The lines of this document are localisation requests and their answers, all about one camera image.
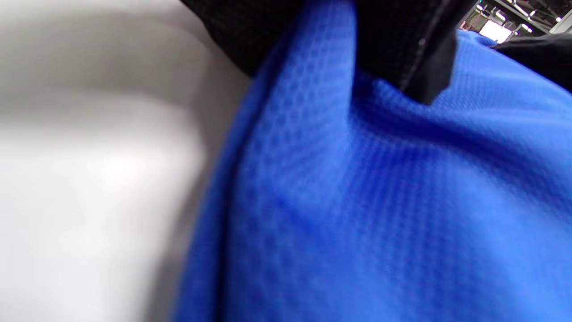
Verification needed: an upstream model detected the person's right hand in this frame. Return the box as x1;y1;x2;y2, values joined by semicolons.
494;33;572;93

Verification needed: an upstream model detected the person's left hand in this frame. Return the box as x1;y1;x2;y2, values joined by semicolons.
181;0;475;106

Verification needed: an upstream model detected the blue t-shirt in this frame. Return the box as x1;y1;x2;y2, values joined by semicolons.
174;0;572;322

